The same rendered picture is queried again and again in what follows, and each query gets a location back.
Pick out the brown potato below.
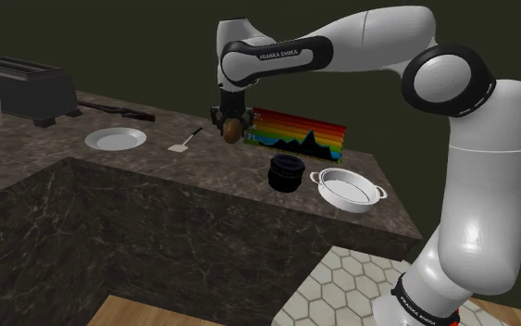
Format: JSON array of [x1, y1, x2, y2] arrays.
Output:
[[222, 118, 244, 145]]

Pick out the black tongs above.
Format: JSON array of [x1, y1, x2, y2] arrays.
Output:
[[77, 100, 157, 123]]

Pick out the rainbow striped book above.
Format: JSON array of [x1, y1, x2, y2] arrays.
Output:
[[242, 107, 348, 165]]

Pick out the white spatula with black handle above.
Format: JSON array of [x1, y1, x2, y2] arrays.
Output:
[[167, 126, 204, 154]]

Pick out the black toaster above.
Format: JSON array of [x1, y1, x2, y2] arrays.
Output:
[[0, 56, 83, 129]]

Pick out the white two-handled pan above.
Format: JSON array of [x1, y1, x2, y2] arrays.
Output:
[[309, 168, 389, 214]]

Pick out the white plate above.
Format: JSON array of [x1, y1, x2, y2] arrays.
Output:
[[83, 127, 148, 152]]

